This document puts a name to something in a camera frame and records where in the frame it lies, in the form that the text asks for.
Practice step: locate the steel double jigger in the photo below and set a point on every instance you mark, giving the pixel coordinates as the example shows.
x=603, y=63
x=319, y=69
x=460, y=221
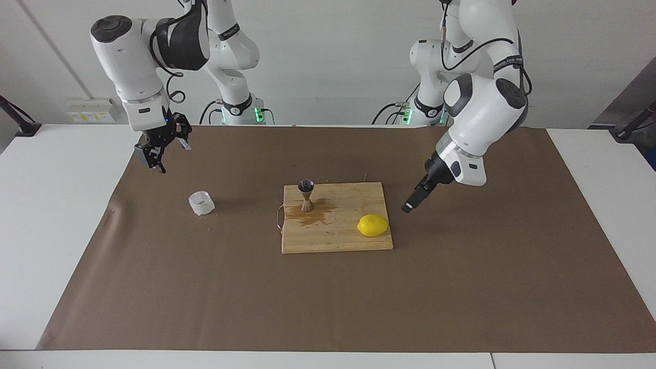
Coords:
x=306, y=187

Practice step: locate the black clamp mount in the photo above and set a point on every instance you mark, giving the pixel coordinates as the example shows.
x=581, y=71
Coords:
x=25, y=128
x=628, y=132

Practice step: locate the brown paper table mat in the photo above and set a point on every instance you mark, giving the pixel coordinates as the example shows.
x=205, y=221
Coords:
x=205, y=287

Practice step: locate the yellow lemon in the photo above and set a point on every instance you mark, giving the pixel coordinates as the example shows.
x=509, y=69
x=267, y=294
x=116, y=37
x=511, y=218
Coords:
x=373, y=225

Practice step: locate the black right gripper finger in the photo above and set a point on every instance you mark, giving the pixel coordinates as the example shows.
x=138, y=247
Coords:
x=148, y=154
x=183, y=128

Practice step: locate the wooden cutting board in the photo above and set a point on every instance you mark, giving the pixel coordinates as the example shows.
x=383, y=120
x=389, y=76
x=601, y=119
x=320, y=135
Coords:
x=333, y=236

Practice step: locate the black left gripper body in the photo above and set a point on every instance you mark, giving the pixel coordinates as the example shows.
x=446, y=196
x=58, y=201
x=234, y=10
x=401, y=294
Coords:
x=436, y=174

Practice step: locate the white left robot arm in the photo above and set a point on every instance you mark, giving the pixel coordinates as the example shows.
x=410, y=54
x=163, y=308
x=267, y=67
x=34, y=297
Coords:
x=482, y=118

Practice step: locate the white wall socket box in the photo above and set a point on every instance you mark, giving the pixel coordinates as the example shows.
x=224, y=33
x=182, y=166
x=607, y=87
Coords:
x=92, y=113

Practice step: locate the blue object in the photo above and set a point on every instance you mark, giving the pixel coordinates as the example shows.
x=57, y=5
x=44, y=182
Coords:
x=652, y=159

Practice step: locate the small clear textured cup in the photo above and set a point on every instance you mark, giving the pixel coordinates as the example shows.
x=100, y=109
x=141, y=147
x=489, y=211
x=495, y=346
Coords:
x=201, y=203

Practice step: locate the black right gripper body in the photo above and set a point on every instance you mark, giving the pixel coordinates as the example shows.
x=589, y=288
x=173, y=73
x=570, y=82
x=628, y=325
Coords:
x=159, y=134

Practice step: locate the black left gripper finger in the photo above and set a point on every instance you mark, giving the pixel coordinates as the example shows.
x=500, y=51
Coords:
x=416, y=199

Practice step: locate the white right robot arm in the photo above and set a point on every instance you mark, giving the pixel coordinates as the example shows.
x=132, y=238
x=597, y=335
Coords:
x=128, y=56

